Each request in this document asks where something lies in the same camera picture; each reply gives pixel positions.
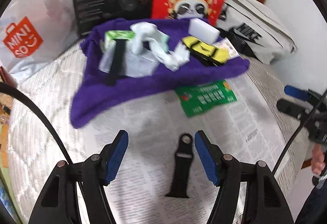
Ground black watch strap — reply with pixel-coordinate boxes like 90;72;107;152
165;133;196;199

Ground green snack packet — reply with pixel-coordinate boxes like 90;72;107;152
175;80;237;117

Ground orange slice snack packet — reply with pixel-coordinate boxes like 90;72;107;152
213;37;240;60

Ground person's right hand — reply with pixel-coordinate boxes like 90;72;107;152
311;144;325;175

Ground newspaper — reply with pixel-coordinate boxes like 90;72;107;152
80;74;285;223

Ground purple fleece towel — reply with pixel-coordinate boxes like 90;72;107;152
70;18;250;129

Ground white knotted cloth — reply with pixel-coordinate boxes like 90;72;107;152
130;22;190;72

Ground yellow Adidas sock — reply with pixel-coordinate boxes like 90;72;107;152
182;36;230;67

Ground white Nike bag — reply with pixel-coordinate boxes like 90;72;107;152
217;0;298;64

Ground green tissue pack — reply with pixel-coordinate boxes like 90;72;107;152
100;30;135;53

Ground white sponge block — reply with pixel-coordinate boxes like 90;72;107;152
188;18;220;44

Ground white Miniso plastic bag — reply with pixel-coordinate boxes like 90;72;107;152
1;0;78;84

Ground long black strap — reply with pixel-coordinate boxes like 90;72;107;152
105;37;129;87

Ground black cable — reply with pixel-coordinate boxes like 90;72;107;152
0;81;75;166

